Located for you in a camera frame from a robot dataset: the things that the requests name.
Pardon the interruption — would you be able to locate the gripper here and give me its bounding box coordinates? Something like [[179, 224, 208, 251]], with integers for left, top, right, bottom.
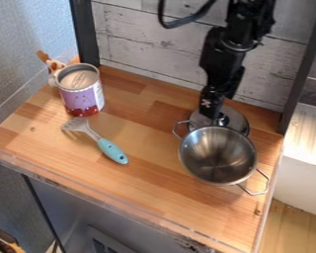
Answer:
[[197, 27, 248, 121]]

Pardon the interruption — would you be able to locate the silver lid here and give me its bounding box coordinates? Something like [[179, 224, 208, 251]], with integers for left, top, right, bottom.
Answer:
[[187, 105, 252, 137]]

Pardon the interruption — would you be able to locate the silver pot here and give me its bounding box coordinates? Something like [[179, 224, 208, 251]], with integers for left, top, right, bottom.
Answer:
[[171, 120, 272, 197]]

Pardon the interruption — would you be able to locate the white storage unit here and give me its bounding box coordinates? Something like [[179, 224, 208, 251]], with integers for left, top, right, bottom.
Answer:
[[273, 102, 316, 219]]

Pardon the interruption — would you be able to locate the purple and red can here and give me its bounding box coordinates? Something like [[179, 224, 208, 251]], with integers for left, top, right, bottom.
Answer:
[[54, 62, 107, 118]]

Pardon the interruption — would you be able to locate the white and brown toy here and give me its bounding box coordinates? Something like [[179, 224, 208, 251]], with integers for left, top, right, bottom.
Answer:
[[35, 49, 82, 88]]

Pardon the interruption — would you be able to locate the black cable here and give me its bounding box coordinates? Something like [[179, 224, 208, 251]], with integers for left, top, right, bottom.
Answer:
[[156, 0, 218, 30]]

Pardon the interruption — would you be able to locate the blue-handled silver tool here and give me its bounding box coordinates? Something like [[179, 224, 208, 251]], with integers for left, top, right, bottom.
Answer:
[[60, 117, 130, 166]]

